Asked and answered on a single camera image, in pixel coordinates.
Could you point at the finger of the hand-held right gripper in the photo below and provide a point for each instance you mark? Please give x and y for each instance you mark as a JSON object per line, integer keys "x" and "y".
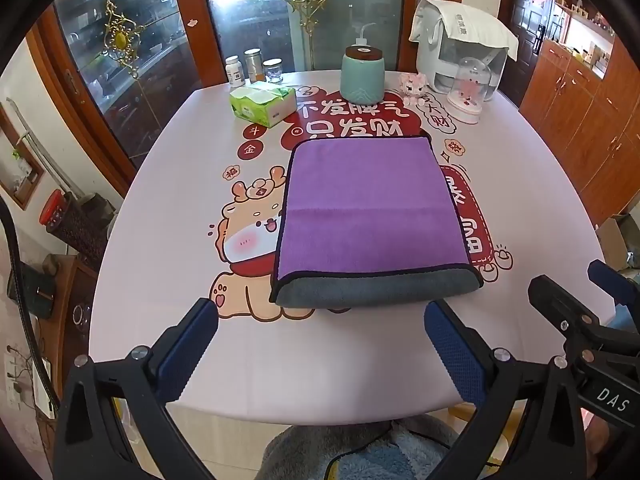
{"x": 560, "y": 305}
{"x": 612, "y": 280}

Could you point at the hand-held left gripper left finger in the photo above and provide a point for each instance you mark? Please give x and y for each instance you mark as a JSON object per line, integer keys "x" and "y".
{"x": 189, "y": 346}

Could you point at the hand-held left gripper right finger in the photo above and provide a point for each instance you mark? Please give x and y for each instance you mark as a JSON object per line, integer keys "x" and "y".
{"x": 454, "y": 355}

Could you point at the purple and grey towel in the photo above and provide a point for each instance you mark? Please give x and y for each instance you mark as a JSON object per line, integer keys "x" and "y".
{"x": 367, "y": 220}

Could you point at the cardboard box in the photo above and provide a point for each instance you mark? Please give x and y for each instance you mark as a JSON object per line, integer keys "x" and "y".
{"x": 615, "y": 242}

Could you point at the blue fluffy towel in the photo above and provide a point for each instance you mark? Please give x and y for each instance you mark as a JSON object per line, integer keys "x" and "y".
{"x": 390, "y": 460}

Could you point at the pink printed tablecloth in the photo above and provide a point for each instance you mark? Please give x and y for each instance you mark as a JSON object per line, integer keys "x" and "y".
{"x": 320, "y": 360}

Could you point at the red container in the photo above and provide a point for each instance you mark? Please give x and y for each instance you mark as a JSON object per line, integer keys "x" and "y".
{"x": 52, "y": 210}

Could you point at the glass dome ornament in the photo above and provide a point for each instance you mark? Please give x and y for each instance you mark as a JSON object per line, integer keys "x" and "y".
{"x": 467, "y": 92}

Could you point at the dark wooden door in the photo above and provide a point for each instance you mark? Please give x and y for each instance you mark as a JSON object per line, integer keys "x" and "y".
{"x": 525, "y": 45}

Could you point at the green tissue pack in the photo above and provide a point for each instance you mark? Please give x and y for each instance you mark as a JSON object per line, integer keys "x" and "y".
{"x": 262, "y": 105}

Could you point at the pink figurine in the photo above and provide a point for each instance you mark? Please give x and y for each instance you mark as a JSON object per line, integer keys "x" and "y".
{"x": 413, "y": 89}

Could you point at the white water dispenser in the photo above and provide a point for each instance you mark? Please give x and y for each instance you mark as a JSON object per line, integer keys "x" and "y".
{"x": 435, "y": 62}

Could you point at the white pill bottle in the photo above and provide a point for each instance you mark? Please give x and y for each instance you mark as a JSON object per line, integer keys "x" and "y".
{"x": 234, "y": 72}

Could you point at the small glass jar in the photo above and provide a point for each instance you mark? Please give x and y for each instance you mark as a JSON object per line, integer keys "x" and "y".
{"x": 273, "y": 72}

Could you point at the metal-lidded jar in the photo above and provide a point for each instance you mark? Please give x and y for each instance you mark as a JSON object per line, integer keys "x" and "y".
{"x": 253, "y": 66}

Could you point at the white cloth cover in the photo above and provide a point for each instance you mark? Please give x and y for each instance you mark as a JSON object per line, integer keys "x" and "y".
{"x": 470, "y": 25}

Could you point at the teal ceramic jar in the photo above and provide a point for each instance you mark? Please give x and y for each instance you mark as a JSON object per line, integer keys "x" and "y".
{"x": 362, "y": 77}

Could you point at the wooden wall cabinet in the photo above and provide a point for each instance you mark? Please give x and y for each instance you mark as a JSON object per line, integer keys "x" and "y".
{"x": 585, "y": 125}

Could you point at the white wall socket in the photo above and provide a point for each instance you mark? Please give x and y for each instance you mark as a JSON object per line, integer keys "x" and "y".
{"x": 20, "y": 385}

